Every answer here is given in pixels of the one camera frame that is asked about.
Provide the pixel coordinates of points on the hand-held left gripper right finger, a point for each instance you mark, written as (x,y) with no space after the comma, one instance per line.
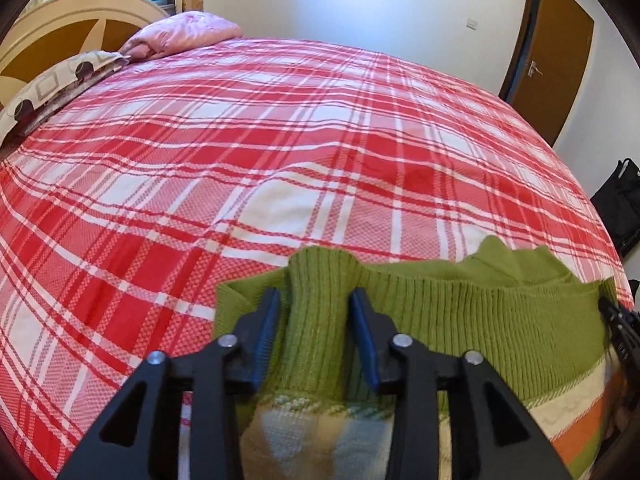
(362,340)

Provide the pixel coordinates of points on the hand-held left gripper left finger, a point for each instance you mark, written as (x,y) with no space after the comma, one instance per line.
(265,340)

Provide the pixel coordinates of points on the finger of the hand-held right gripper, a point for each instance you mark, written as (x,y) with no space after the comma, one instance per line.
(625,332)

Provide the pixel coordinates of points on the green knitted sweater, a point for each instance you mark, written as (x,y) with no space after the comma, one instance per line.
(475,320)

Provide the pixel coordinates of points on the black bag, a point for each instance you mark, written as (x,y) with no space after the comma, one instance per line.
(617,205)

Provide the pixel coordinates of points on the red plaid bed sheet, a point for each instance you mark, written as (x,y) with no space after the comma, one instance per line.
(250,160)

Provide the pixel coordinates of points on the brown wooden door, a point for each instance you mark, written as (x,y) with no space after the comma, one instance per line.
(555,60)

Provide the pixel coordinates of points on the pink pillow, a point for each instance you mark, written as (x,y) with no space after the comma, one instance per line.
(185,32)

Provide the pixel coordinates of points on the patterned grey pillow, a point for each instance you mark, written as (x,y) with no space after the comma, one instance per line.
(60,80)

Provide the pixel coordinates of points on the cream and brown headboard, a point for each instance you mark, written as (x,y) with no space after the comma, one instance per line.
(50,45)

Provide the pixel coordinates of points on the white wall switch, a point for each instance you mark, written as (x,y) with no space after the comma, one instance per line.
(472,22)

